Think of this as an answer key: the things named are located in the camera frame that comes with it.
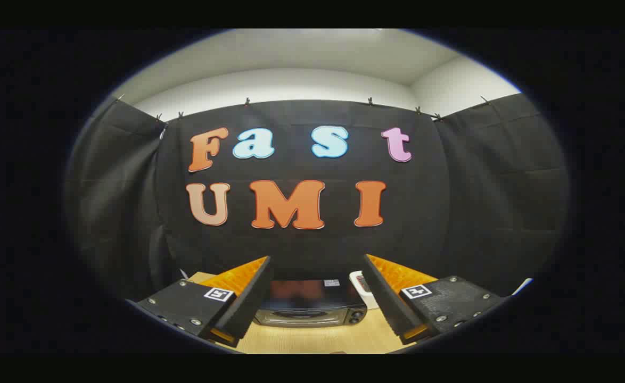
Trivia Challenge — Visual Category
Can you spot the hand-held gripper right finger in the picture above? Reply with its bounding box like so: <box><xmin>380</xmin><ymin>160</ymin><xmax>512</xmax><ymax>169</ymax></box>
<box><xmin>362</xmin><ymin>254</ymin><xmax>510</xmax><ymax>345</ymax></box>

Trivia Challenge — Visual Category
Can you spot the black toaster oven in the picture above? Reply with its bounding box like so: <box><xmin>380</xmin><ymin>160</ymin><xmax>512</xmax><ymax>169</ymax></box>
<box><xmin>253</xmin><ymin>279</ymin><xmax>368</xmax><ymax>327</ymax></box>

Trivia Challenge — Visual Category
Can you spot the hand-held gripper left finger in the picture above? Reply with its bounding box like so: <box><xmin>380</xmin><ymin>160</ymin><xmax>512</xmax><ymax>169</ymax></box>
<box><xmin>137</xmin><ymin>255</ymin><xmax>273</xmax><ymax>349</ymax></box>

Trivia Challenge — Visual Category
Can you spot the white kitchen appliance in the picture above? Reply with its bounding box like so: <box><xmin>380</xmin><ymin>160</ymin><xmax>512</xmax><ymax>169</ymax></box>
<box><xmin>349</xmin><ymin>271</ymin><xmax>380</xmax><ymax>310</ymax></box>

